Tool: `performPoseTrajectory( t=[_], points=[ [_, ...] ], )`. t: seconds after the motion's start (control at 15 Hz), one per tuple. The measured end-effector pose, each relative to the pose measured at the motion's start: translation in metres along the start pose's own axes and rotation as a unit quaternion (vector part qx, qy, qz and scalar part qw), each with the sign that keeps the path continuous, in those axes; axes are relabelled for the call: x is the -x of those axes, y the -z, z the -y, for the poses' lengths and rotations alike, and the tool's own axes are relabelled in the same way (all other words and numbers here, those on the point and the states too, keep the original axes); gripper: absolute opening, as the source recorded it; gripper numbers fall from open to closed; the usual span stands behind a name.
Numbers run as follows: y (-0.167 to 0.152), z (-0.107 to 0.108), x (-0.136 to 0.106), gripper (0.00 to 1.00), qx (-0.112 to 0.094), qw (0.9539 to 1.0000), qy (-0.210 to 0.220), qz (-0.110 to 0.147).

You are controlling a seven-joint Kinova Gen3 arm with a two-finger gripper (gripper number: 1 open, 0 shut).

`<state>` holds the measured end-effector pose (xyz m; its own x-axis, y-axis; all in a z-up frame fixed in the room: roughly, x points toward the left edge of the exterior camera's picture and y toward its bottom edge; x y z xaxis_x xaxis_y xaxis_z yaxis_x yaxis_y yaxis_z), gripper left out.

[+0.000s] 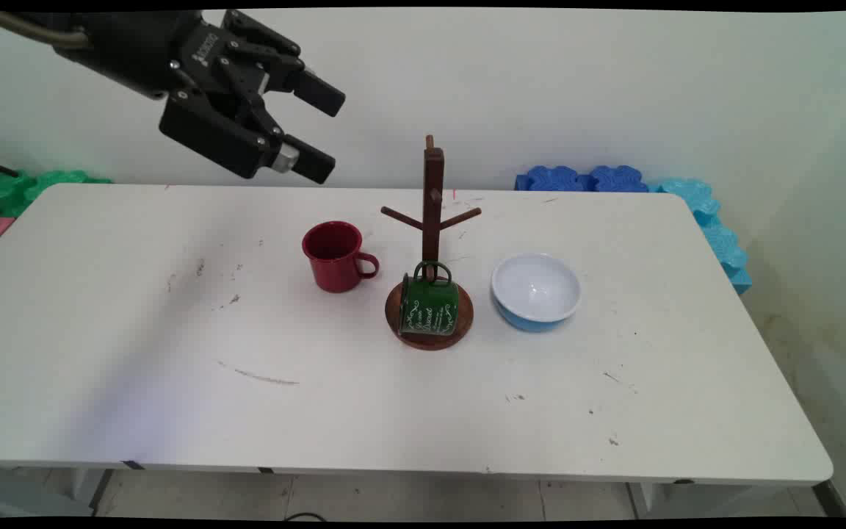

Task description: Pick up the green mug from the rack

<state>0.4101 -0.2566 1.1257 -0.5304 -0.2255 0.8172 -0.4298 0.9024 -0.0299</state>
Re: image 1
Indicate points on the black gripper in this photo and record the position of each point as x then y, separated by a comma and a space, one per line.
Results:
136, 44

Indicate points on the green enamel mug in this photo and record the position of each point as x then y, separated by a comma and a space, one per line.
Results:
429, 308

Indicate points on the red enamel mug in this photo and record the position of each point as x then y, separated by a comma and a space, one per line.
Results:
333, 258

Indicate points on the brown wooden mug tree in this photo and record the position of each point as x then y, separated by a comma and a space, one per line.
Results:
432, 198

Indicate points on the green foam tile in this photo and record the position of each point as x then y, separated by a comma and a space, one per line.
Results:
12, 191

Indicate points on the dark blue foam tile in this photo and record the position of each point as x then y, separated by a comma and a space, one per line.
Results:
551, 178
617, 179

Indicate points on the blue and white bowl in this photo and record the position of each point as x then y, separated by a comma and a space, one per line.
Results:
535, 290

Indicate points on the light blue foam tile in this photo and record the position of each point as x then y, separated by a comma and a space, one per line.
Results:
691, 195
724, 250

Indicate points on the grey table leg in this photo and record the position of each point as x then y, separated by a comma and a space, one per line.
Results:
731, 499
34, 496

